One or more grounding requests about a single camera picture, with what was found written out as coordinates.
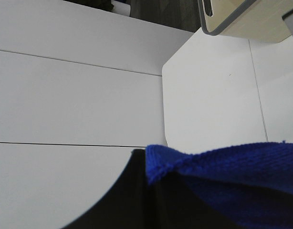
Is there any beige bin with grey rim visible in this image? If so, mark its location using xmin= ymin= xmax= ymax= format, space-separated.
xmin=198 ymin=0 xmax=293 ymax=43

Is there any blue microfibre towel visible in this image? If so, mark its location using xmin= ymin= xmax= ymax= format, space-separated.
xmin=145 ymin=142 xmax=293 ymax=229

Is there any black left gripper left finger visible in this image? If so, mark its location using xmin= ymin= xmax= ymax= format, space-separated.
xmin=65 ymin=149 xmax=161 ymax=229

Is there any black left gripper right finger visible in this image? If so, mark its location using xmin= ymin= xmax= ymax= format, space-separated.
xmin=158 ymin=173 xmax=232 ymax=229

